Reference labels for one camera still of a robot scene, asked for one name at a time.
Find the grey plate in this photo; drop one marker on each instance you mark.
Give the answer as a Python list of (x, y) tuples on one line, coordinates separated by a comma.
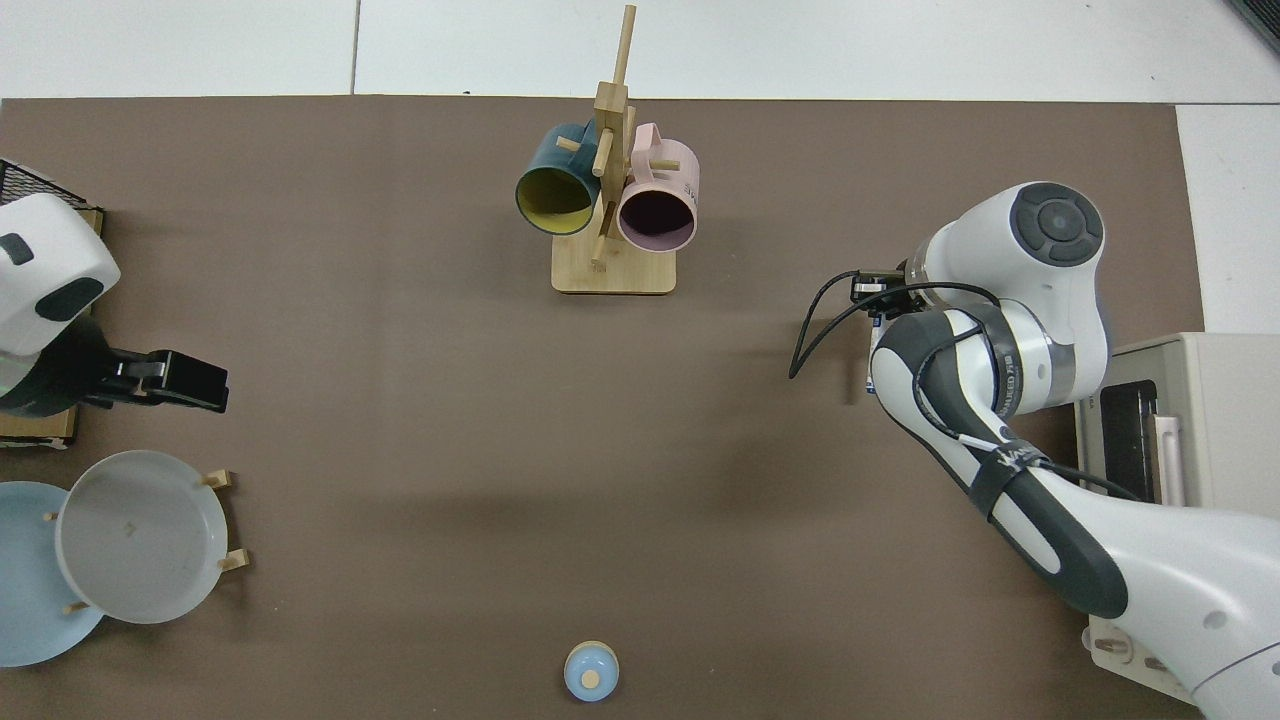
[(140, 535)]

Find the wooden plate rack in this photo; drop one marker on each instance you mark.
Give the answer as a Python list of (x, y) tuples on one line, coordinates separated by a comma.
[(235, 560)]

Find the light blue plate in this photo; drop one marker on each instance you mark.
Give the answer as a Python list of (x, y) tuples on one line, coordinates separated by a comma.
[(25, 580)]

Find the brown table cloth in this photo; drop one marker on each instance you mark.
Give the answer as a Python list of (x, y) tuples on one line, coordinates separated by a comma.
[(400, 400)]

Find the pink mug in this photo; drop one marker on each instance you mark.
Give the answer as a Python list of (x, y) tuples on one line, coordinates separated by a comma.
[(645, 180)]

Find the wooden mug stand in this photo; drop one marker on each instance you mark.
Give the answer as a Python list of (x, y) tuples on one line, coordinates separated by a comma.
[(612, 270)]

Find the dark teal mug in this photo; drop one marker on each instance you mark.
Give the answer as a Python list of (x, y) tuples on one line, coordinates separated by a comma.
[(540, 165)]

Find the pale toaster oven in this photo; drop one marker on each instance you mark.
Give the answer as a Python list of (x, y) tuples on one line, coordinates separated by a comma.
[(1220, 420)]

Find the small blue round thing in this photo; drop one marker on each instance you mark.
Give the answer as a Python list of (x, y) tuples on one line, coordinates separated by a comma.
[(590, 670)]

